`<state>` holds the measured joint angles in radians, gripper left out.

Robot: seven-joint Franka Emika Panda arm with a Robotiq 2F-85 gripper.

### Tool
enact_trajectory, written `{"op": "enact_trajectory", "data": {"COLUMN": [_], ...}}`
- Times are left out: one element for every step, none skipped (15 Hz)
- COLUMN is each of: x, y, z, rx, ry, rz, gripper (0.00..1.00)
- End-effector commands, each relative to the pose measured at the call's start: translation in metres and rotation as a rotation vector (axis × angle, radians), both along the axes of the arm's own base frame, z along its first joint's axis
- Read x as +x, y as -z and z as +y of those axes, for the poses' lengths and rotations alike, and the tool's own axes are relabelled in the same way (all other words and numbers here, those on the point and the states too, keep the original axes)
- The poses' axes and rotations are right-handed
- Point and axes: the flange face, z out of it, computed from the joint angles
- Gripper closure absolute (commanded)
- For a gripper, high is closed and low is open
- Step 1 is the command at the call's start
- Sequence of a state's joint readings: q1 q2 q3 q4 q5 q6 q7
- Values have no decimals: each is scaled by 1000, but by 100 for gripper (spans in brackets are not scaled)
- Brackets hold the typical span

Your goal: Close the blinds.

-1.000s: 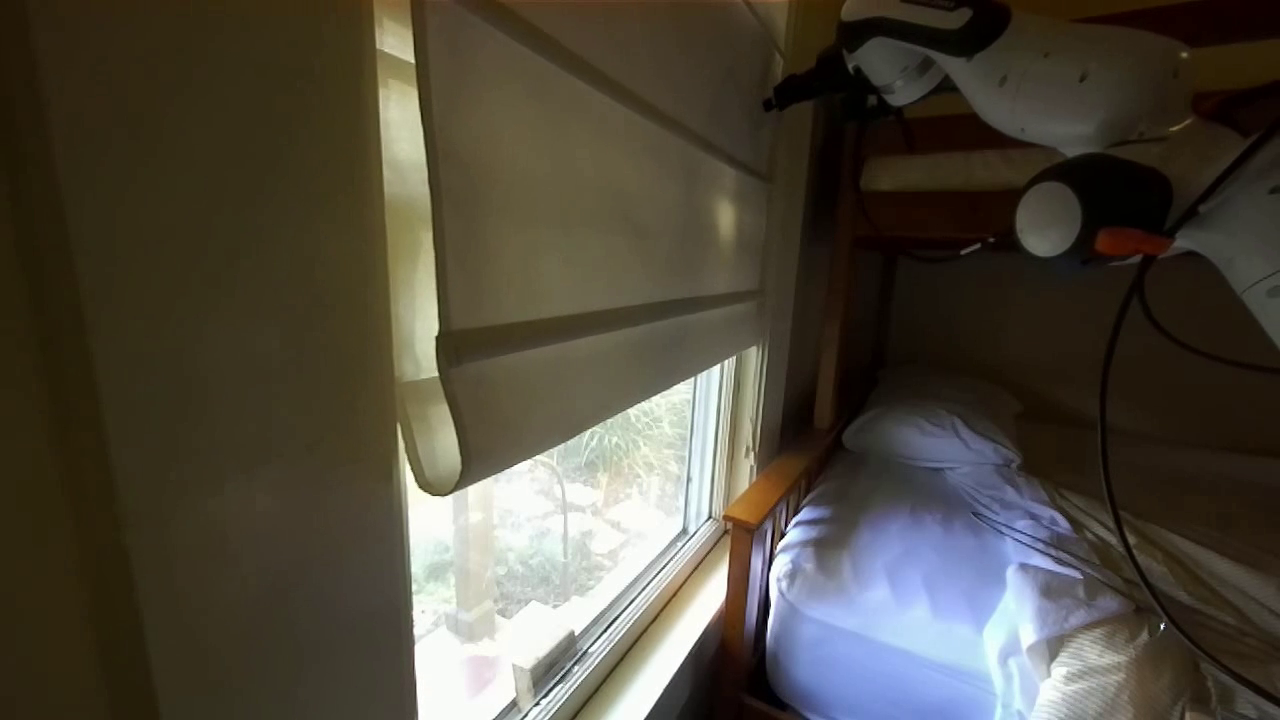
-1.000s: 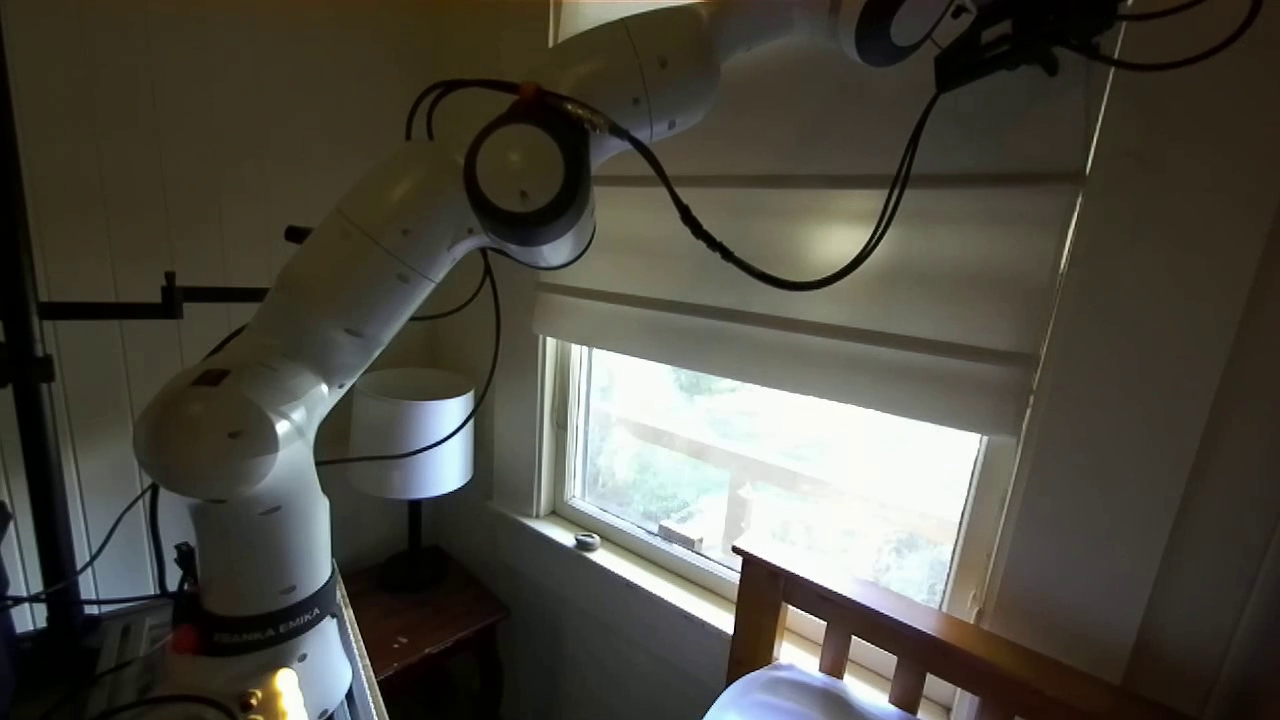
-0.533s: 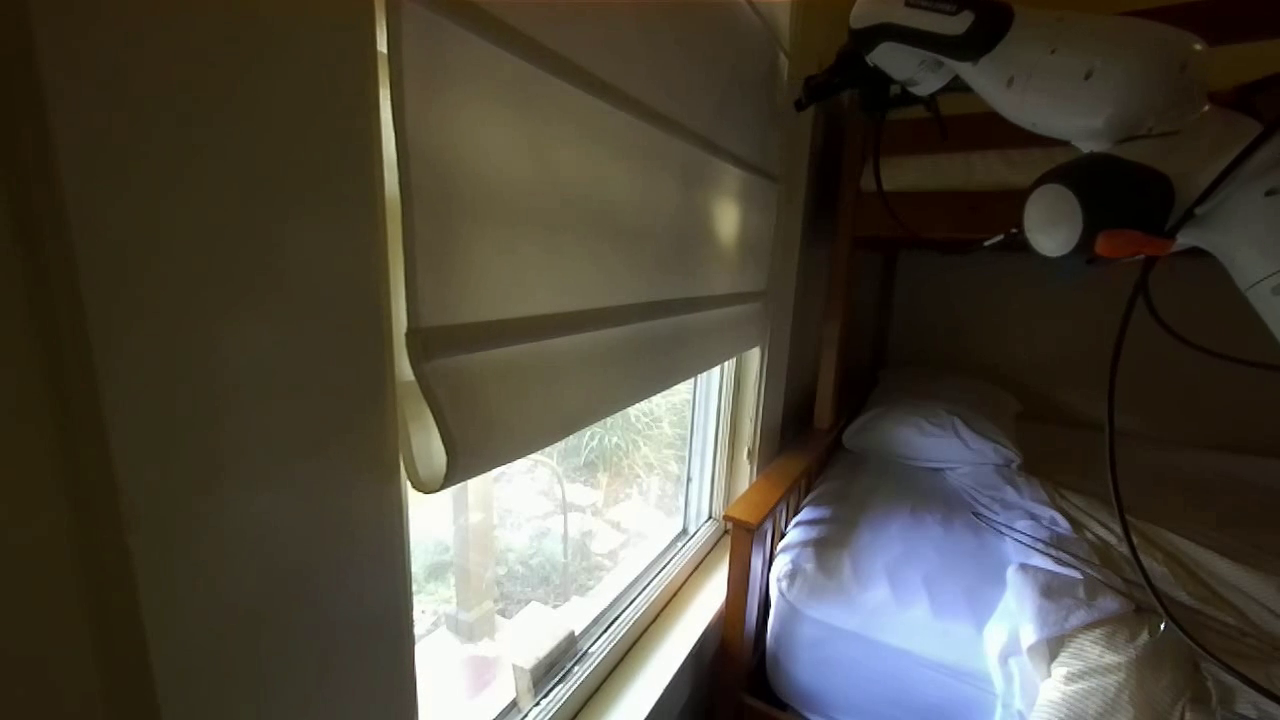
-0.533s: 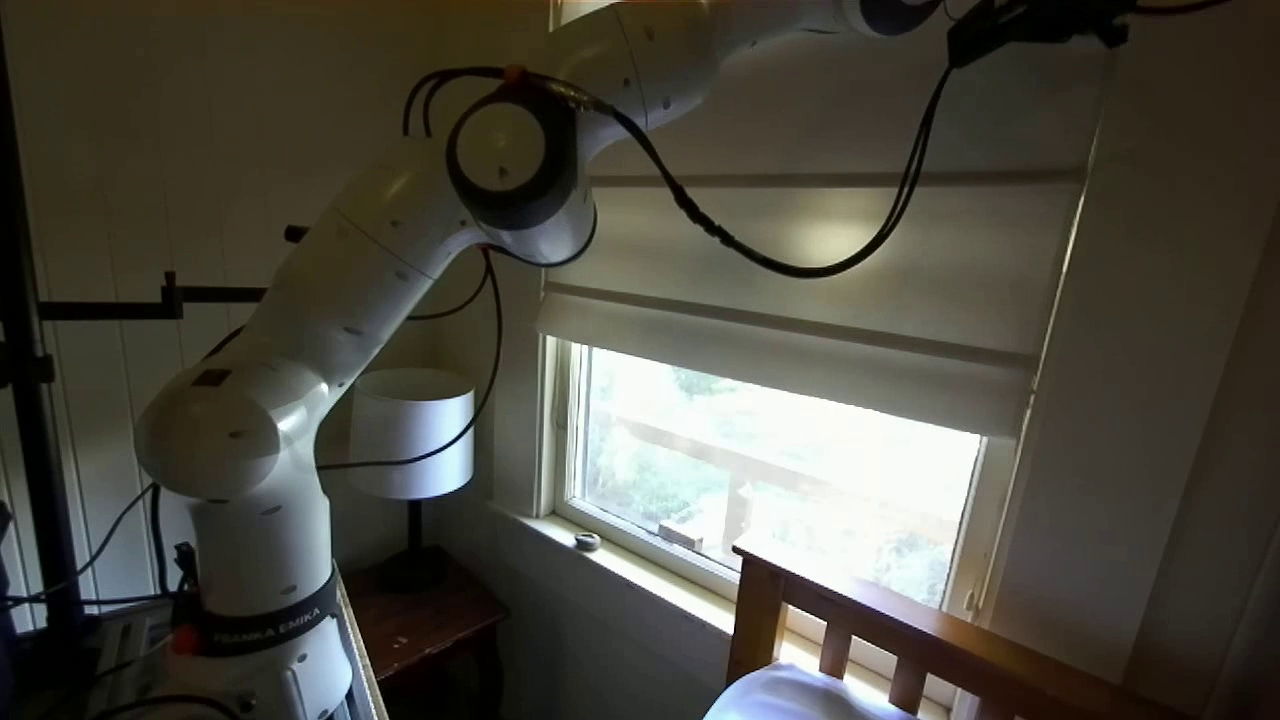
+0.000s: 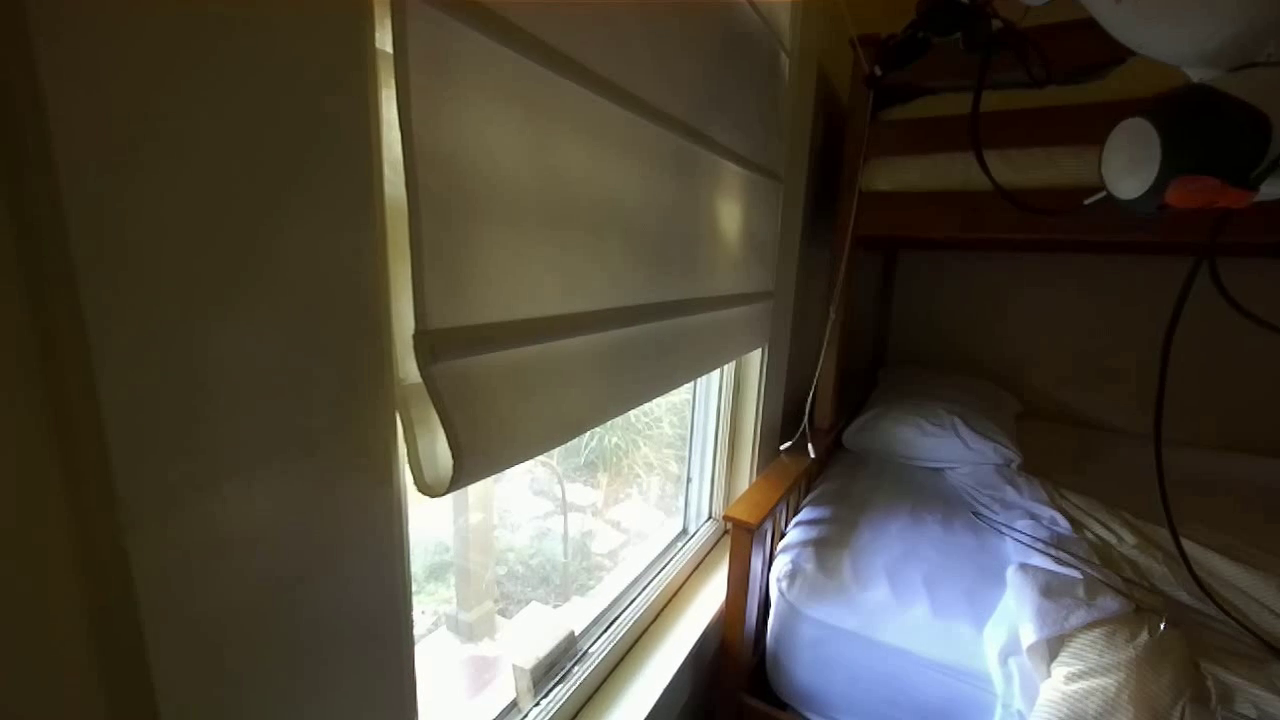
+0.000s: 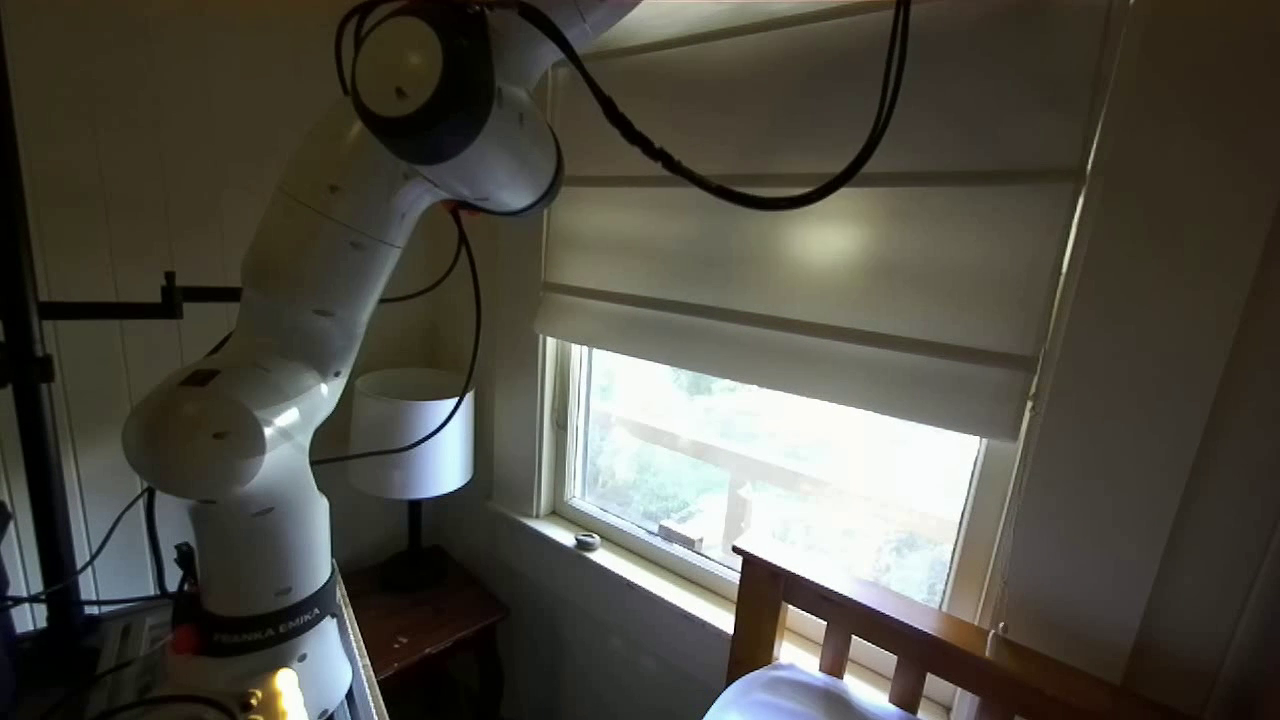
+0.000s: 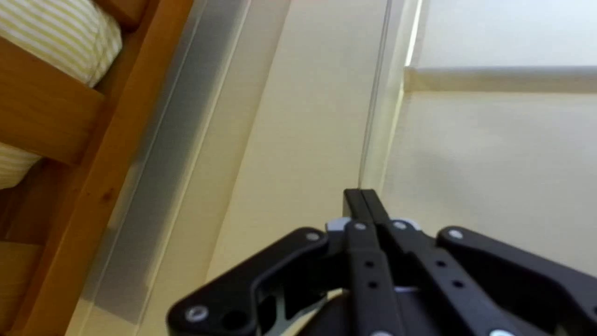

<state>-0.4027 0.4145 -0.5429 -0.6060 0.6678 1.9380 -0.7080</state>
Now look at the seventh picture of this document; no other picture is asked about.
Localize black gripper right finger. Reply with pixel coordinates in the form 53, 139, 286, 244
362, 188, 597, 336

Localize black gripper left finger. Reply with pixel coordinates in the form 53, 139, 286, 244
166, 186, 407, 336

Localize wooden bunk bed frame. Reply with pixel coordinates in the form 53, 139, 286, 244
0, 0, 196, 336

